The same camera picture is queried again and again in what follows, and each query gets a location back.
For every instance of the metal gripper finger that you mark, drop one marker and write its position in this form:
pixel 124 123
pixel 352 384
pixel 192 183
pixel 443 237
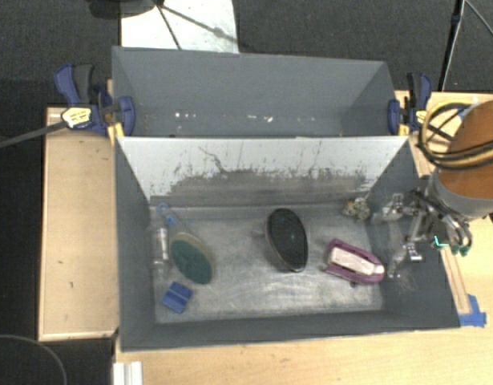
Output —
pixel 393 209
pixel 406 255

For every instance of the speckled crumpled lump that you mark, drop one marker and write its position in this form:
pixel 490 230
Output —
pixel 356 209

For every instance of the purple stapler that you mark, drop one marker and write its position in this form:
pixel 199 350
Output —
pixel 352 264

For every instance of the black oval dish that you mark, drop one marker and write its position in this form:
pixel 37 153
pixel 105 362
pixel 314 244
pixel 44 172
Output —
pixel 288 240

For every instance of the grey metal bin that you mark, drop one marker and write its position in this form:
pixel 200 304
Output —
pixel 246 183

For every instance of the green round scrub pad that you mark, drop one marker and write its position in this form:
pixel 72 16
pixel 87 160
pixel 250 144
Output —
pixel 191 262

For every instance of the blue small block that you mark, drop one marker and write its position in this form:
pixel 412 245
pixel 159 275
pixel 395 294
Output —
pixel 176 296

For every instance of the clear plastic bottle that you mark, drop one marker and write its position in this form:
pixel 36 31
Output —
pixel 161 241

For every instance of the pale wood board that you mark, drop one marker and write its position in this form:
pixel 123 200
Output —
pixel 79 223

